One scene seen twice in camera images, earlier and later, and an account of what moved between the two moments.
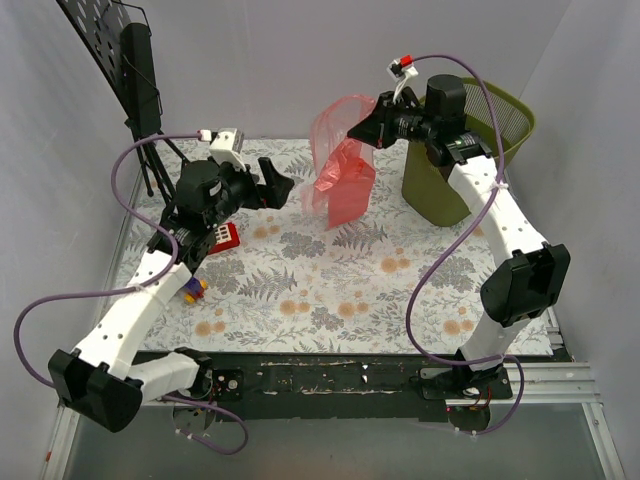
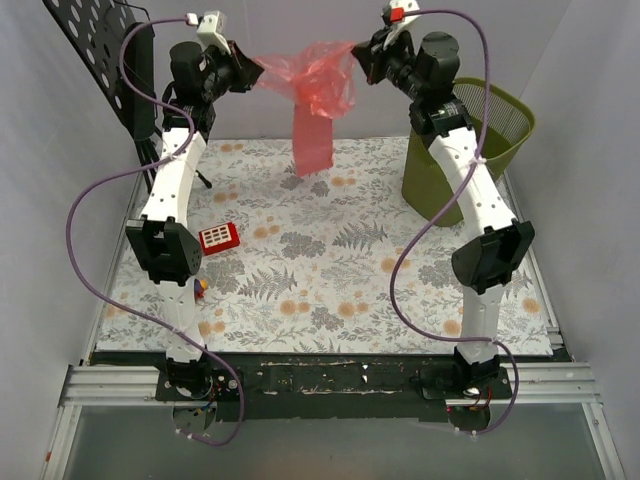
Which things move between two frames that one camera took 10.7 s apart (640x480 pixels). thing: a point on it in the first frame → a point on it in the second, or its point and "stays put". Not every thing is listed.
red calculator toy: (226, 237) stays put
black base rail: (347, 387) stays put
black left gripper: (258, 185) → (239, 66)
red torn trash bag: (344, 167) → (318, 81)
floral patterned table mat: (383, 285) stays put
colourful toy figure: (194, 289) stays put
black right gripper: (386, 120) → (376, 54)
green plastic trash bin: (428, 194) stays put
